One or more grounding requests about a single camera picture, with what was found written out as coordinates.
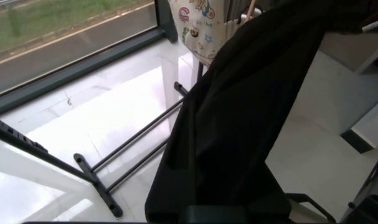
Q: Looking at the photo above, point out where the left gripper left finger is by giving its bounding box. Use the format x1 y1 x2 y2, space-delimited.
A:
144 99 197 223

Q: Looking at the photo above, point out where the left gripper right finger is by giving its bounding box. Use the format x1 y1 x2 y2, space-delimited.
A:
247 163 291 223

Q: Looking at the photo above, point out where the black garment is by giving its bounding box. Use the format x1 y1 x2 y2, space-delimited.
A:
163 0 378 206

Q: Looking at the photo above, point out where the cream printed garment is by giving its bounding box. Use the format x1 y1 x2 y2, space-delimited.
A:
168 0 248 68

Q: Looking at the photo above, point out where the pink clothes hanger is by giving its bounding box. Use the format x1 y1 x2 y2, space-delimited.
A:
245 0 258 21

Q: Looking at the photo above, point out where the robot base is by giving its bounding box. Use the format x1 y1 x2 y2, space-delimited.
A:
285 146 378 224

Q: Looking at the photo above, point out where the black clothes rack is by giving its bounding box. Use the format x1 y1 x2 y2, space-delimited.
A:
0 60 205 218

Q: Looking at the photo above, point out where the window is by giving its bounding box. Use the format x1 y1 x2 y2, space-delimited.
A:
0 0 179 118

